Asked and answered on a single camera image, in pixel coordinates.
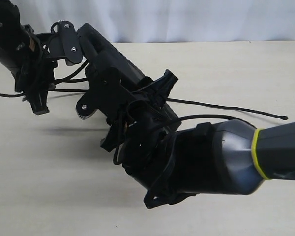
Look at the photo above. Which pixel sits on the black plastic carrying case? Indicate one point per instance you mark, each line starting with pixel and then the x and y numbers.
pixel 101 55

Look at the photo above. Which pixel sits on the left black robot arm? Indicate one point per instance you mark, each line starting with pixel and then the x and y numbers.
pixel 13 36

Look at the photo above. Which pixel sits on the white curtain backdrop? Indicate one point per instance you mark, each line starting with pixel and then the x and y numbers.
pixel 146 21

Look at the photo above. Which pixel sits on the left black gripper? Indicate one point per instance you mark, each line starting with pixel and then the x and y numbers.
pixel 36 77

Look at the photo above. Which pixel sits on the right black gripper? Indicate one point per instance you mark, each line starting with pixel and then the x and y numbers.
pixel 146 109

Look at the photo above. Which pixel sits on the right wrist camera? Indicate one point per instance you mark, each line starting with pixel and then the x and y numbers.
pixel 105 94

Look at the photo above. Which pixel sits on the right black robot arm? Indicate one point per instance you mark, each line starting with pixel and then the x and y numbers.
pixel 176 158

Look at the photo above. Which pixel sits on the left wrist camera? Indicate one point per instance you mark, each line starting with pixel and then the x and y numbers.
pixel 66 44

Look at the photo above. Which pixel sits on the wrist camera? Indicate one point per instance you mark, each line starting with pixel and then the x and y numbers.
pixel 66 44
pixel 105 94

